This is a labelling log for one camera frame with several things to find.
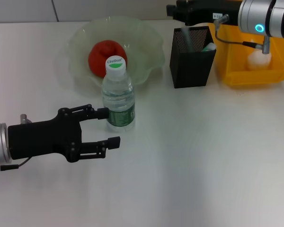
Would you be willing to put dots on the red orange fruit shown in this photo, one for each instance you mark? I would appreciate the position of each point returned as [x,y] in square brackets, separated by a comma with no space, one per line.
[99,56]

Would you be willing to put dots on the grey pen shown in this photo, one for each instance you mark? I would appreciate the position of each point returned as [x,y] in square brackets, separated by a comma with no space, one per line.
[188,39]

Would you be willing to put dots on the clear glass fruit plate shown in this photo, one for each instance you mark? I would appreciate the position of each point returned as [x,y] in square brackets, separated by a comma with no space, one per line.
[142,40]

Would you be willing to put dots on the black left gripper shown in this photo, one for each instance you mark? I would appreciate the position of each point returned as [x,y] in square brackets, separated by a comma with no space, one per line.
[42,139]

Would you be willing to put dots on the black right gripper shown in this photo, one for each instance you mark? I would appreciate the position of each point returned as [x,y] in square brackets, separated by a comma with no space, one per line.
[203,10]

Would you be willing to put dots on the clear green-label water bottle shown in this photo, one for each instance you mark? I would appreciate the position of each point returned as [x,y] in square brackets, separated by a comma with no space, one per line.
[118,94]

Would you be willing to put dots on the black mesh pen holder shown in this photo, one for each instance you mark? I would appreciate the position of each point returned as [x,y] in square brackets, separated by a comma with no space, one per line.
[191,71]

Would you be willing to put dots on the green pen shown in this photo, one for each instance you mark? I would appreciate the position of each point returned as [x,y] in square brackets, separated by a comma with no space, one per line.
[209,47]

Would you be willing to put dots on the yellow plastic bin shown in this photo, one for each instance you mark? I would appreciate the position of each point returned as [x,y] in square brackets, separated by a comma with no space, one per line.
[251,76]

